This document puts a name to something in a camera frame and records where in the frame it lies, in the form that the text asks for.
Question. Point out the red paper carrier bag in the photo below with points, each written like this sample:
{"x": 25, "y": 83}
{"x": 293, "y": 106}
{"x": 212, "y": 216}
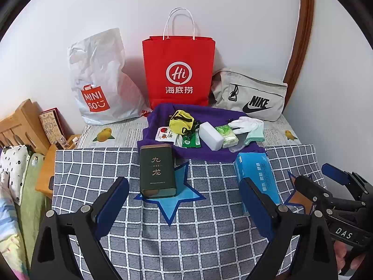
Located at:
{"x": 177, "y": 55}

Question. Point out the white tomato print packet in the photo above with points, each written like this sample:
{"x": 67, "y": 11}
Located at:
{"x": 163, "y": 135}

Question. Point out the white glove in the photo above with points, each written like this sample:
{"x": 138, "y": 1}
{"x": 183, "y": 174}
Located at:
{"x": 242, "y": 121}
{"x": 258, "y": 125}

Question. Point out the green pocket tissue pack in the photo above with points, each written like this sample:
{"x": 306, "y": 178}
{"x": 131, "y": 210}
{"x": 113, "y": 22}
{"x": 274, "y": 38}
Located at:
{"x": 228, "y": 137}

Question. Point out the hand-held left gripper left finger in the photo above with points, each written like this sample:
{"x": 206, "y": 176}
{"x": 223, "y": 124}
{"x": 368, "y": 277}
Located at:
{"x": 113, "y": 207}

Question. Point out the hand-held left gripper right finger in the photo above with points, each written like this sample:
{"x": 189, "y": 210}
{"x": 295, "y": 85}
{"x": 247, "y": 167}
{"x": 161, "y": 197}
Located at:
{"x": 256, "y": 207}

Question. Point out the brown wooden door frame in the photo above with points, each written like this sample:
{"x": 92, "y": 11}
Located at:
{"x": 306, "y": 20}

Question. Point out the mint green cloth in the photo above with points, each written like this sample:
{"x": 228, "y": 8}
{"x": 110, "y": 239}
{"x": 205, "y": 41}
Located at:
{"x": 253, "y": 137}

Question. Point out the pastel printed bedsheet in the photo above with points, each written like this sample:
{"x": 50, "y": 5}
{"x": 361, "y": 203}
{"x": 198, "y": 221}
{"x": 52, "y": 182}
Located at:
{"x": 8, "y": 239}

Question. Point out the grey checked tablecloth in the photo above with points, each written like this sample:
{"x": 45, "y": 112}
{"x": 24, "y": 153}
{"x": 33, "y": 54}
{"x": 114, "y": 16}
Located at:
{"x": 96, "y": 166}

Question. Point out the blue tissue box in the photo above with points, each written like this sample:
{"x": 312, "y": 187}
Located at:
{"x": 256, "y": 166}

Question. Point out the white sponge block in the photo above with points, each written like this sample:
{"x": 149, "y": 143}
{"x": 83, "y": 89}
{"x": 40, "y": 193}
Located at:
{"x": 211, "y": 135}

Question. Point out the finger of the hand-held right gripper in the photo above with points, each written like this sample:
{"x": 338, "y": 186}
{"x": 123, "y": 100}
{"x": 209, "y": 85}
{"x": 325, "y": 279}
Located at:
{"x": 335, "y": 172}
{"x": 309, "y": 189}

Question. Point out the floral white pillow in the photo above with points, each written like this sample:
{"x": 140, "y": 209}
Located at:
{"x": 14, "y": 166}

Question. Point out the person's right hand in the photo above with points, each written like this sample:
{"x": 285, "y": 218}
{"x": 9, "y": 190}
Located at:
{"x": 341, "y": 253}

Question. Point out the white plastic shopping bag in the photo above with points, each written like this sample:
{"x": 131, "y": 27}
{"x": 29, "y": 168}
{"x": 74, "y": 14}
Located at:
{"x": 99, "y": 73}

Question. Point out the green sachet packet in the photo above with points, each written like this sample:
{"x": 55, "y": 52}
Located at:
{"x": 191, "y": 143}

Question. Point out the green blanket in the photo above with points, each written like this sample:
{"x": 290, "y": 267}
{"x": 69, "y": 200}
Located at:
{"x": 32, "y": 186}

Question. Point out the purple towel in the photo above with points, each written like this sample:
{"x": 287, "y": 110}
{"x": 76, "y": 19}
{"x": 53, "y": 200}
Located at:
{"x": 209, "y": 154}

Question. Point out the wooden bed headboard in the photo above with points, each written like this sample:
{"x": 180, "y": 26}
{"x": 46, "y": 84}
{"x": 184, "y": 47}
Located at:
{"x": 26, "y": 122}

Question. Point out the grey waist bag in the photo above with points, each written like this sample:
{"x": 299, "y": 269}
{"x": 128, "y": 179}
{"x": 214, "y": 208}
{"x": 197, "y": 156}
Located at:
{"x": 256, "y": 87}

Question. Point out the fruit print table cover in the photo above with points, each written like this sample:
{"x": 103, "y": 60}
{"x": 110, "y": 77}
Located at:
{"x": 125, "y": 131}

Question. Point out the dark green tin box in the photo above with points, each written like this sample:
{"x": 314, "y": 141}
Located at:
{"x": 156, "y": 169}

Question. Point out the yellow pouch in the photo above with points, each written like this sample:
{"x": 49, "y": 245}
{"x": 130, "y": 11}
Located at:
{"x": 182, "y": 122}

